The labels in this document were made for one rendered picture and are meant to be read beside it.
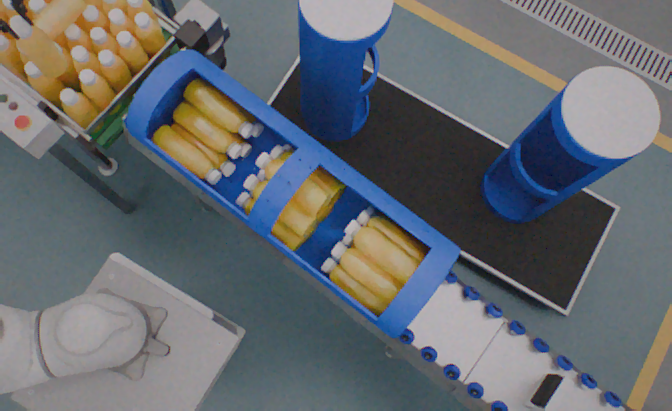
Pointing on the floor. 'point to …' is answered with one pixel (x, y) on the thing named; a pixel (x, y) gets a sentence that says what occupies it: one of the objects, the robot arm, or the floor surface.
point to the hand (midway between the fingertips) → (15, 21)
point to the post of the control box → (88, 177)
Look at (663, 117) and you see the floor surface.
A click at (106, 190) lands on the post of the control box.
